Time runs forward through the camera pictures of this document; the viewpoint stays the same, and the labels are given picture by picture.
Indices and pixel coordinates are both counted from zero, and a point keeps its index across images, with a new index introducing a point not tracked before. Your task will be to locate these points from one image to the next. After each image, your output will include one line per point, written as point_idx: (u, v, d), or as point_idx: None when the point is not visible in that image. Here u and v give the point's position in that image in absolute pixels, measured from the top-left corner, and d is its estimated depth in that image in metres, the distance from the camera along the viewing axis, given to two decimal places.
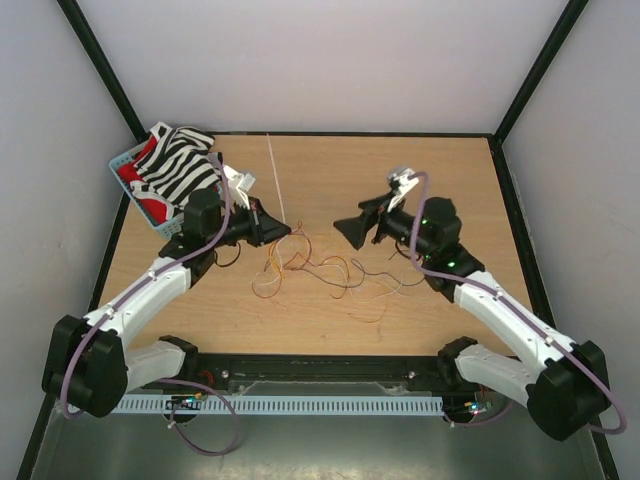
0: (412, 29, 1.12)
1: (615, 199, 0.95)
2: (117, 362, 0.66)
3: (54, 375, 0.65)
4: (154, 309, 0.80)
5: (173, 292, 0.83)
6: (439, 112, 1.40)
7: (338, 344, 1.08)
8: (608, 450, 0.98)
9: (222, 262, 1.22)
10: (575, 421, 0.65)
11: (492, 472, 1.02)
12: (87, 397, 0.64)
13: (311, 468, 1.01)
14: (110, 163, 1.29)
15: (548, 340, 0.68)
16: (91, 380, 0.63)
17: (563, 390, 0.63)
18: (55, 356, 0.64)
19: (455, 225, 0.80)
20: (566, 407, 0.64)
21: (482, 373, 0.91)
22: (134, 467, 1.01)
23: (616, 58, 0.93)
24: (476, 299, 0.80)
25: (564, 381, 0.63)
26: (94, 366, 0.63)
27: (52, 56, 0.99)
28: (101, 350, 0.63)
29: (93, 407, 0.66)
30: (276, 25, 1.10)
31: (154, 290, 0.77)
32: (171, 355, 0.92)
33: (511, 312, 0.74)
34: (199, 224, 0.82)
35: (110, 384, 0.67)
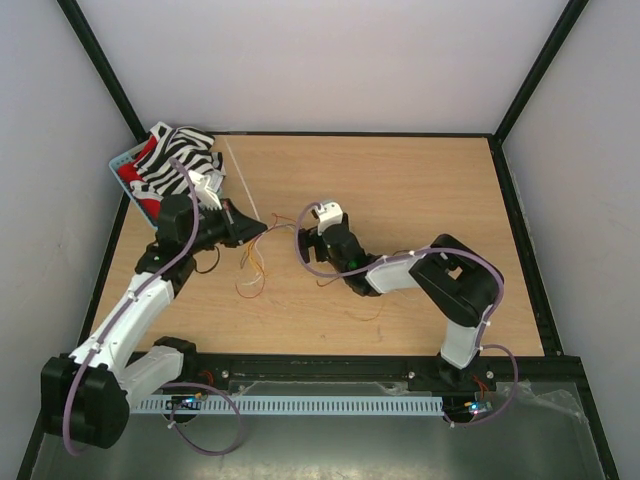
0: (411, 29, 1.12)
1: (615, 199, 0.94)
2: (115, 393, 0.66)
3: (53, 416, 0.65)
4: (146, 326, 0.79)
5: (159, 305, 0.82)
6: (438, 113, 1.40)
7: (338, 344, 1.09)
8: (608, 450, 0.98)
9: (203, 268, 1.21)
10: (478, 306, 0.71)
11: (492, 472, 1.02)
12: (91, 431, 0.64)
13: (310, 468, 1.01)
14: (110, 163, 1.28)
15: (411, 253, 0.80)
16: (91, 416, 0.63)
17: (434, 276, 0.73)
18: (51, 398, 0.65)
19: (350, 241, 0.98)
20: (448, 287, 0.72)
21: (451, 342, 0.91)
22: (135, 467, 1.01)
23: (617, 58, 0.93)
24: (380, 277, 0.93)
25: (432, 273, 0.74)
26: (90, 403, 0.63)
27: (52, 55, 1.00)
28: (96, 387, 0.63)
29: (100, 442, 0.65)
30: (275, 25, 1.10)
31: (138, 312, 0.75)
32: (167, 359, 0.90)
33: (394, 262, 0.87)
34: (175, 230, 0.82)
35: (113, 415, 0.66)
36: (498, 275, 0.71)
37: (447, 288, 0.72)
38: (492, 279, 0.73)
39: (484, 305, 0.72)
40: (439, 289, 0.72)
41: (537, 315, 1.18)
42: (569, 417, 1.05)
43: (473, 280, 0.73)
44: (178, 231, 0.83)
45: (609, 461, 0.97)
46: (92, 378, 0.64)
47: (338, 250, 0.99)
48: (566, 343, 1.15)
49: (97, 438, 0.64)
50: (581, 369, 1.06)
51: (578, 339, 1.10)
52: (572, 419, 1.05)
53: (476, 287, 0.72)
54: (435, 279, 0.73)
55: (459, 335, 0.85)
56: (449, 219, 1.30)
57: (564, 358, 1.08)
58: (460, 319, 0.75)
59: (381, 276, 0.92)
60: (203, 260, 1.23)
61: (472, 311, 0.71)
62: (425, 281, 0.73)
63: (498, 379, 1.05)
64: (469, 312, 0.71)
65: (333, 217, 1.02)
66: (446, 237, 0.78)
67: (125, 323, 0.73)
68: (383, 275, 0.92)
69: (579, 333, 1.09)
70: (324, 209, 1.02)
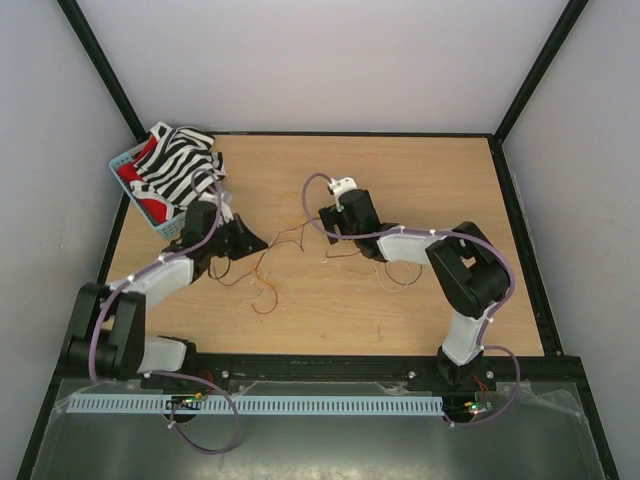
0: (410, 30, 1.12)
1: (615, 199, 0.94)
2: (140, 325, 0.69)
3: (76, 341, 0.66)
4: (164, 293, 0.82)
5: (177, 284, 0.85)
6: (438, 113, 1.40)
7: (338, 344, 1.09)
8: (608, 450, 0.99)
9: (218, 274, 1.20)
10: (482, 299, 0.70)
11: (494, 473, 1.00)
12: (110, 358, 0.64)
13: (311, 468, 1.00)
14: (110, 163, 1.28)
15: (431, 232, 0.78)
16: (116, 340, 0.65)
17: (447, 258, 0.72)
18: (79, 321, 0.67)
19: (362, 201, 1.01)
20: (456, 273, 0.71)
21: (453, 339, 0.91)
22: (134, 468, 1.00)
23: (617, 59, 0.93)
24: (393, 244, 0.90)
25: (447, 254, 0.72)
26: (118, 326, 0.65)
27: (52, 54, 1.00)
28: (128, 309, 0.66)
29: (117, 372, 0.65)
30: (274, 25, 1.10)
31: (166, 271, 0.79)
32: (170, 347, 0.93)
33: (412, 234, 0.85)
34: (201, 223, 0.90)
35: (133, 347, 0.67)
36: (511, 273, 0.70)
37: (456, 274, 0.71)
38: (504, 274, 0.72)
39: (489, 298, 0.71)
40: (448, 273, 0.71)
41: (536, 315, 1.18)
42: (569, 416, 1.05)
43: (483, 271, 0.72)
44: (203, 226, 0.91)
45: (609, 461, 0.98)
46: (124, 301, 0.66)
47: (351, 211, 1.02)
48: (566, 343, 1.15)
49: (116, 369, 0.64)
50: (581, 368, 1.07)
51: (577, 340, 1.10)
52: (572, 419, 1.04)
53: (485, 279, 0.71)
54: (448, 262, 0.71)
55: (461, 330, 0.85)
56: (449, 219, 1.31)
57: (564, 358, 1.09)
58: (462, 306, 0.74)
59: (394, 243, 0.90)
60: (218, 265, 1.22)
61: (475, 302, 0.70)
62: (438, 260, 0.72)
63: (498, 379, 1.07)
64: (472, 302, 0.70)
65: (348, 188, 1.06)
66: (470, 225, 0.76)
67: (154, 275, 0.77)
68: (397, 244, 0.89)
69: (579, 333, 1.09)
70: (338, 183, 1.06)
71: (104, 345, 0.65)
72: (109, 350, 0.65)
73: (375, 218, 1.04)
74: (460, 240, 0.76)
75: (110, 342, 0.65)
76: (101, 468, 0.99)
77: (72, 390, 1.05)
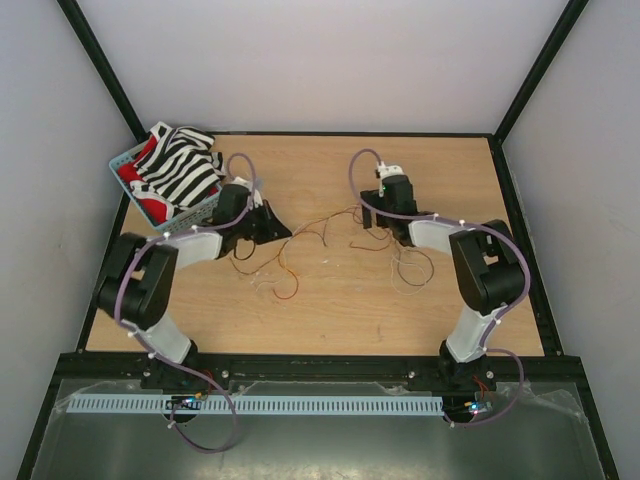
0: (411, 29, 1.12)
1: (616, 199, 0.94)
2: (168, 277, 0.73)
3: (108, 282, 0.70)
4: (193, 258, 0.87)
5: (204, 254, 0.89)
6: (439, 113, 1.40)
7: (338, 344, 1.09)
8: (609, 450, 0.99)
9: (240, 257, 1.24)
10: (493, 295, 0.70)
11: (494, 473, 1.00)
12: (138, 303, 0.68)
13: (311, 468, 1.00)
14: (110, 163, 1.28)
15: (460, 223, 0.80)
16: (145, 285, 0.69)
17: (469, 249, 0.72)
18: (115, 264, 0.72)
19: (404, 185, 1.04)
20: (474, 266, 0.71)
21: (458, 333, 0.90)
22: (134, 468, 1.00)
23: (617, 58, 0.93)
24: (423, 230, 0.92)
25: (470, 244, 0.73)
26: (149, 274, 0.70)
27: (52, 54, 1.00)
28: (162, 259, 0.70)
29: (141, 317, 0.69)
30: (274, 25, 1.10)
31: (198, 239, 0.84)
32: (179, 338, 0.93)
33: (442, 223, 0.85)
34: (233, 204, 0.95)
35: (158, 298, 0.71)
36: (527, 278, 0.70)
37: (472, 266, 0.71)
38: (521, 278, 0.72)
39: (499, 298, 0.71)
40: (466, 263, 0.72)
41: (536, 315, 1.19)
42: (568, 416, 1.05)
43: (500, 270, 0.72)
44: (234, 207, 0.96)
45: (609, 461, 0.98)
46: (158, 252, 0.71)
47: (391, 193, 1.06)
48: (566, 343, 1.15)
49: (140, 314, 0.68)
50: (581, 368, 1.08)
51: (577, 340, 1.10)
52: (572, 419, 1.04)
53: (500, 278, 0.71)
54: (468, 253, 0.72)
55: (467, 325, 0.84)
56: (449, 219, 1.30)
57: (565, 358, 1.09)
58: (472, 301, 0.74)
59: (423, 230, 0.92)
60: (241, 249, 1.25)
61: (484, 297, 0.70)
62: (459, 248, 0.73)
63: (498, 379, 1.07)
64: (481, 296, 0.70)
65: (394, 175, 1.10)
66: (501, 225, 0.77)
67: (187, 238, 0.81)
68: (425, 231, 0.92)
69: (579, 333, 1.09)
70: (386, 169, 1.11)
71: (132, 291, 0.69)
72: (137, 295, 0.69)
73: (413, 208, 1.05)
74: (487, 237, 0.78)
75: (139, 288, 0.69)
76: (102, 468, 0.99)
77: (72, 390, 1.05)
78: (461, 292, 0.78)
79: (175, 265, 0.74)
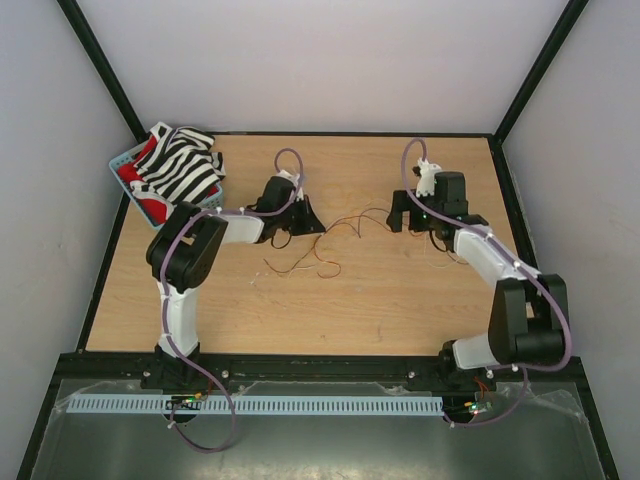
0: (411, 29, 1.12)
1: (616, 199, 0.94)
2: (215, 247, 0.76)
3: (161, 243, 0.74)
4: (236, 238, 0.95)
5: (245, 236, 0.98)
6: (438, 113, 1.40)
7: (338, 344, 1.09)
8: (608, 450, 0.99)
9: (278, 244, 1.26)
10: (522, 354, 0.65)
11: (494, 472, 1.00)
12: (185, 266, 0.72)
13: (311, 468, 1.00)
14: (110, 163, 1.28)
15: (515, 264, 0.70)
16: (194, 251, 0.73)
17: (512, 301, 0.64)
18: (170, 225, 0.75)
19: (457, 179, 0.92)
20: (514, 318, 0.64)
21: (468, 349, 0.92)
22: (134, 468, 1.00)
23: (617, 59, 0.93)
24: (468, 245, 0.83)
25: (516, 295, 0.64)
26: (199, 241, 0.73)
27: (52, 53, 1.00)
28: (212, 230, 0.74)
29: (185, 280, 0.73)
30: (274, 25, 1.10)
31: (243, 221, 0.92)
32: (192, 330, 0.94)
33: (494, 251, 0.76)
34: (276, 196, 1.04)
35: (202, 266, 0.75)
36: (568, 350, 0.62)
37: (512, 320, 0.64)
38: (560, 342, 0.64)
39: (531, 358, 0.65)
40: (506, 316, 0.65)
41: None
42: (569, 416, 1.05)
43: (540, 328, 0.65)
44: (277, 199, 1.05)
45: (609, 461, 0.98)
46: (210, 222, 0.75)
47: (441, 188, 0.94)
48: None
49: (185, 277, 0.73)
50: (581, 368, 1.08)
51: (576, 339, 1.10)
52: (572, 419, 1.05)
53: (536, 336, 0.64)
54: (512, 305, 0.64)
55: (479, 343, 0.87)
56: None
57: None
58: (500, 354, 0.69)
59: (469, 246, 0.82)
60: (279, 237, 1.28)
61: (513, 351, 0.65)
62: (501, 296, 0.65)
63: (498, 379, 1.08)
64: (510, 348, 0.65)
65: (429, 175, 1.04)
66: (561, 283, 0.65)
67: (235, 218, 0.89)
68: (472, 249, 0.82)
69: (578, 332, 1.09)
70: (426, 166, 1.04)
71: (181, 254, 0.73)
72: (185, 258, 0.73)
73: (465, 208, 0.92)
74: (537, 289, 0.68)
75: (188, 253, 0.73)
76: (102, 468, 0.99)
77: (72, 390, 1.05)
78: (492, 340, 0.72)
79: (223, 236, 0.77)
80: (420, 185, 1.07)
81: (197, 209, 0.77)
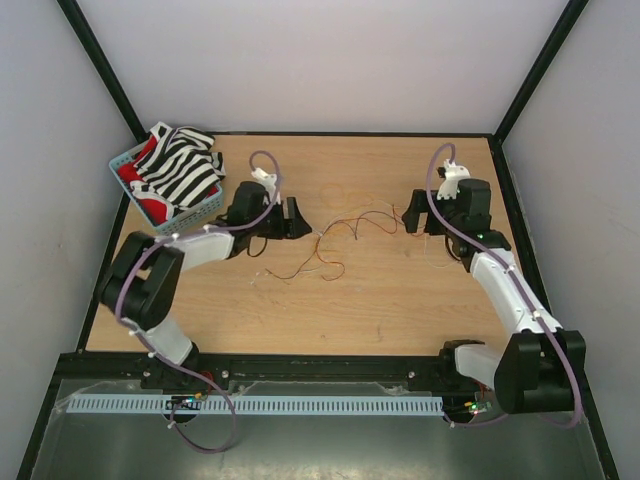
0: (412, 30, 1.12)
1: (616, 198, 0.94)
2: (172, 280, 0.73)
3: (114, 281, 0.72)
4: (202, 259, 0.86)
5: (215, 254, 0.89)
6: (438, 113, 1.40)
7: (338, 343, 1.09)
8: (608, 450, 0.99)
9: (253, 252, 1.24)
10: (528, 405, 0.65)
11: (493, 472, 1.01)
12: (140, 306, 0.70)
13: (311, 468, 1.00)
14: (110, 163, 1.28)
15: (535, 315, 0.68)
16: (147, 289, 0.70)
17: (528, 358, 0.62)
18: (122, 261, 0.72)
19: (483, 191, 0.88)
20: (526, 374, 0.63)
21: (469, 362, 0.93)
22: (134, 467, 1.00)
23: (617, 59, 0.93)
24: (487, 273, 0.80)
25: (533, 352, 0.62)
26: (154, 276, 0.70)
27: (52, 54, 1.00)
28: (167, 263, 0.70)
29: (143, 319, 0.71)
30: (273, 27, 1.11)
31: (210, 240, 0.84)
32: (178, 342, 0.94)
33: (514, 290, 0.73)
34: (248, 205, 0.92)
35: (159, 301, 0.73)
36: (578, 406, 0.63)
37: (526, 375, 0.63)
38: (568, 395, 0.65)
39: (536, 408, 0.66)
40: (518, 370, 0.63)
41: None
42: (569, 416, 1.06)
43: (550, 380, 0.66)
44: (249, 207, 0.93)
45: (609, 461, 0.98)
46: (164, 254, 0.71)
47: (465, 198, 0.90)
48: None
49: (142, 314, 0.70)
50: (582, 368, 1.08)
51: None
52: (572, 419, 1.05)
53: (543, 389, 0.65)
54: (528, 361, 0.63)
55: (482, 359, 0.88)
56: None
57: None
58: (503, 399, 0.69)
59: (487, 273, 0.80)
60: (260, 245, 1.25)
61: (520, 403, 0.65)
62: (515, 351, 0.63)
63: None
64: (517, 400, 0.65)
65: (458, 177, 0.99)
66: (581, 342, 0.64)
67: (195, 240, 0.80)
68: (489, 276, 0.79)
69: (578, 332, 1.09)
70: (453, 168, 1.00)
71: (138, 289, 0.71)
72: (140, 295, 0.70)
73: (487, 221, 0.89)
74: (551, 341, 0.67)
75: (141, 291, 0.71)
76: (102, 468, 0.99)
77: (72, 390, 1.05)
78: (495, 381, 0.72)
79: (181, 267, 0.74)
80: (441, 188, 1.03)
81: (150, 241, 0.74)
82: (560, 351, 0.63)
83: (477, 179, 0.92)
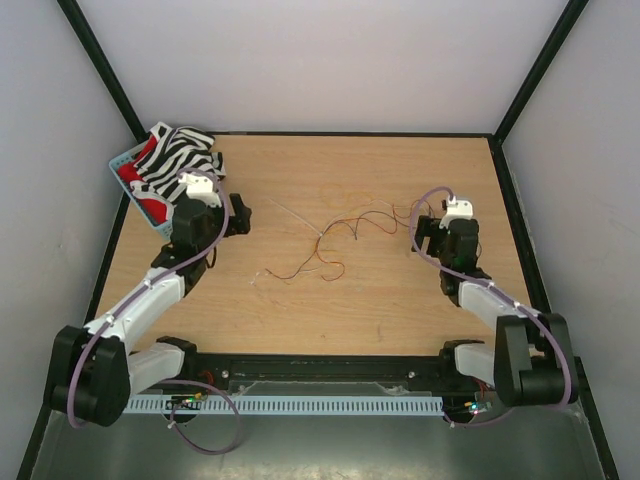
0: (411, 31, 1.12)
1: (616, 198, 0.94)
2: (120, 369, 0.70)
3: (56, 387, 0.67)
4: (155, 313, 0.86)
5: (169, 298, 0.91)
6: (438, 113, 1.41)
7: (338, 343, 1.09)
8: (608, 450, 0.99)
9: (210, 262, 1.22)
10: (528, 392, 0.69)
11: (492, 472, 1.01)
12: (91, 405, 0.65)
13: (311, 468, 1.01)
14: (110, 163, 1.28)
15: (515, 304, 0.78)
16: (94, 387, 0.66)
17: (514, 338, 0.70)
18: (57, 366, 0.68)
19: (471, 238, 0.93)
20: (515, 358, 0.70)
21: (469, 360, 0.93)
22: (135, 467, 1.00)
23: (617, 59, 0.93)
24: (473, 295, 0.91)
25: (516, 331, 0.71)
26: (97, 373, 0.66)
27: (53, 56, 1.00)
28: (106, 358, 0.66)
29: (100, 416, 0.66)
30: (272, 28, 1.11)
31: (156, 293, 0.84)
32: (166, 363, 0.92)
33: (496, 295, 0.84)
34: (190, 232, 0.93)
35: (113, 392, 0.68)
36: (568, 387, 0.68)
37: (516, 356, 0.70)
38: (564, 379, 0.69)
39: (537, 397, 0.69)
40: (508, 354, 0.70)
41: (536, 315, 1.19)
42: (569, 416, 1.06)
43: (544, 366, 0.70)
44: (192, 233, 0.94)
45: (609, 460, 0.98)
46: (103, 348, 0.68)
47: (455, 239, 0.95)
48: None
49: (94, 415, 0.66)
50: (581, 368, 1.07)
51: (576, 339, 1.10)
52: (572, 419, 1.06)
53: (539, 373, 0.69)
54: (515, 340, 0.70)
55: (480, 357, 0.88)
56: None
57: None
58: (504, 394, 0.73)
59: (471, 294, 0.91)
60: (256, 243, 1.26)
61: (519, 390, 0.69)
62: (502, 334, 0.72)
63: None
64: (515, 387, 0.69)
65: (461, 214, 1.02)
66: (562, 324, 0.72)
67: (139, 302, 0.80)
68: (473, 295, 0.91)
69: (578, 332, 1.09)
70: (455, 204, 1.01)
71: (84, 389, 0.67)
72: (88, 393, 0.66)
73: (473, 258, 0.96)
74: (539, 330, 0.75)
75: (88, 389, 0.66)
76: (102, 468, 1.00)
77: None
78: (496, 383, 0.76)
79: (124, 355, 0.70)
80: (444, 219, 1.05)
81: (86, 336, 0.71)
82: (542, 328, 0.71)
83: (465, 220, 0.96)
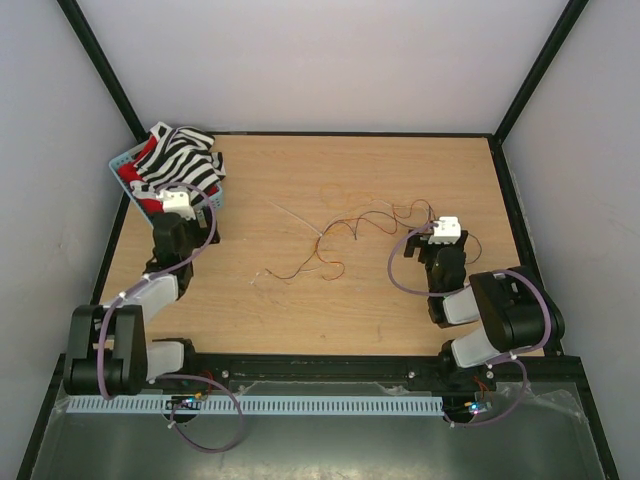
0: (412, 30, 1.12)
1: (616, 198, 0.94)
2: (140, 333, 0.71)
3: (78, 368, 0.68)
4: (156, 306, 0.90)
5: (166, 296, 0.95)
6: (439, 113, 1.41)
7: (338, 344, 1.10)
8: (608, 450, 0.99)
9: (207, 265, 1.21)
10: (513, 323, 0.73)
11: (492, 472, 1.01)
12: (122, 374, 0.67)
13: (311, 468, 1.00)
14: (110, 163, 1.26)
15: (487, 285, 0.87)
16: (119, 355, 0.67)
17: (487, 281, 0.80)
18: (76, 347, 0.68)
19: (459, 273, 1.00)
20: (491, 300, 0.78)
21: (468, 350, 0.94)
22: (135, 468, 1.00)
23: (618, 58, 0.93)
24: (457, 302, 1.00)
25: (489, 278, 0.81)
26: (120, 340, 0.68)
27: (52, 54, 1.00)
28: (128, 323, 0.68)
29: (131, 383, 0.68)
30: (273, 27, 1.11)
31: (154, 286, 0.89)
32: (173, 353, 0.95)
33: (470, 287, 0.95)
34: (170, 243, 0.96)
35: (137, 359, 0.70)
36: (544, 311, 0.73)
37: (492, 294, 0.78)
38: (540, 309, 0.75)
39: (522, 328, 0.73)
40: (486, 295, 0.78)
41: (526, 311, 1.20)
42: (569, 416, 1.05)
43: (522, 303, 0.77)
44: (172, 243, 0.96)
45: (609, 461, 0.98)
46: (122, 315, 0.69)
47: (443, 272, 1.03)
48: (566, 342, 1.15)
49: (125, 383, 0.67)
50: (581, 368, 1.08)
51: (576, 340, 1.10)
52: (572, 419, 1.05)
53: (517, 307, 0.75)
54: (489, 283, 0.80)
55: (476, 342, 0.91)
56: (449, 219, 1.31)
57: (564, 358, 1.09)
58: (497, 339, 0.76)
59: (455, 307, 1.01)
60: (255, 243, 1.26)
61: (505, 321, 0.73)
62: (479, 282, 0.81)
63: (498, 379, 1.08)
64: (500, 319, 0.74)
65: (450, 234, 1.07)
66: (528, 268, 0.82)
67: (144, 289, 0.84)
68: (456, 306, 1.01)
69: (577, 332, 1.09)
70: (442, 224, 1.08)
71: (109, 360, 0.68)
72: (116, 363, 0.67)
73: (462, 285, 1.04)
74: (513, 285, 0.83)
75: (115, 360, 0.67)
76: (102, 469, 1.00)
77: None
78: (490, 339, 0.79)
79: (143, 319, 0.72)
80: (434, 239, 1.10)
81: (99, 310, 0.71)
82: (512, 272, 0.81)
83: (446, 249, 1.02)
